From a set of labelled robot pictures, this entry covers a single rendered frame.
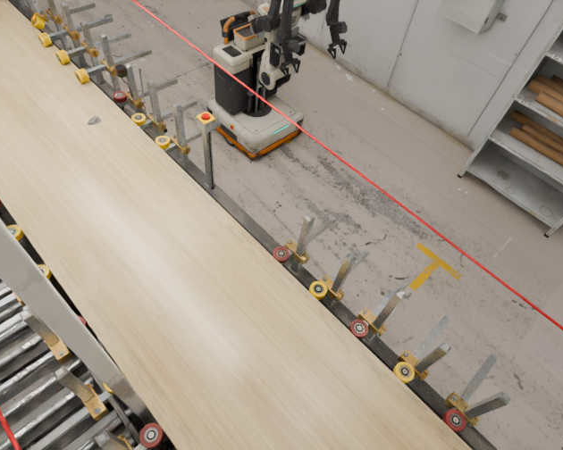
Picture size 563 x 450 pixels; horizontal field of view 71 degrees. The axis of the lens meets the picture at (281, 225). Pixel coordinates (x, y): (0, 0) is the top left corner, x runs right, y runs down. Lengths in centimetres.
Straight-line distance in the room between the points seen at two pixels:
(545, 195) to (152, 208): 328
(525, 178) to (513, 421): 211
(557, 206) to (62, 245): 371
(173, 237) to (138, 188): 37
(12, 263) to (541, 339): 322
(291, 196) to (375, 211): 71
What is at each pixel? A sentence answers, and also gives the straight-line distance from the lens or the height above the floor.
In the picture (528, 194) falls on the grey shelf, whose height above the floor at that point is 14.
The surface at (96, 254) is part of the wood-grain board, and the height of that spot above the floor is 90.
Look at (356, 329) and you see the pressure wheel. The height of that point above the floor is 91.
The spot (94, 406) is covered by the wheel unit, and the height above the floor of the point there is 85.
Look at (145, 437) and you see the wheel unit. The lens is 169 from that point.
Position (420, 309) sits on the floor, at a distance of 307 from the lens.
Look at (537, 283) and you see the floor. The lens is 368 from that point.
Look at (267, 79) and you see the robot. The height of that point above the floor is 73.
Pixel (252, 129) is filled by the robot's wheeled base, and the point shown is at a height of 28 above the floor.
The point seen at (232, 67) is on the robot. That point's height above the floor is 76.
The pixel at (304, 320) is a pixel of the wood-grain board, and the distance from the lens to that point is 180.
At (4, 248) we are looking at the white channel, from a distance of 72.
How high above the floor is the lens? 254
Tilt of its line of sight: 54 degrees down
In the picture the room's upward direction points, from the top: 10 degrees clockwise
